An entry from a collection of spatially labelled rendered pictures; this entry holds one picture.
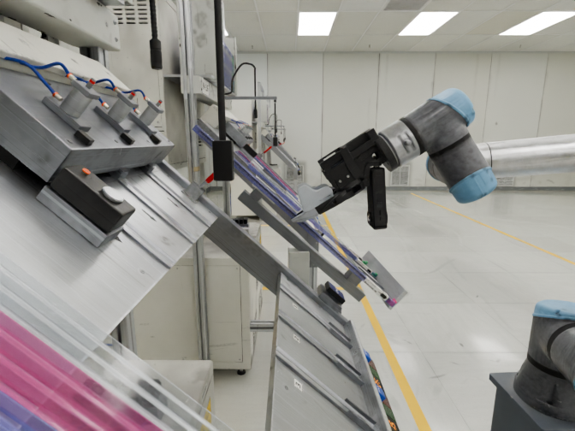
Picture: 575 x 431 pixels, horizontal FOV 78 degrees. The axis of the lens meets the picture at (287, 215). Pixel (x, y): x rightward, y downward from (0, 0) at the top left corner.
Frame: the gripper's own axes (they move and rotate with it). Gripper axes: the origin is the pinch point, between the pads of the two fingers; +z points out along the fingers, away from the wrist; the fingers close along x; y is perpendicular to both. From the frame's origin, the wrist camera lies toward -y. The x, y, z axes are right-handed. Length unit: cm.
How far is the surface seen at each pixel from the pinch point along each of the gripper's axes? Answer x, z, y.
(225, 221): -8.1, 14.2, 6.6
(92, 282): 34.2, 16.2, 12.4
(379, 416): 20.2, 4.2, -27.2
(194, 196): -5.2, 15.7, 14.4
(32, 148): 27.8, 16.6, 27.2
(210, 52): -96, 2, 62
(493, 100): -748, -428, -159
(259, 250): -8.1, 11.7, -2.7
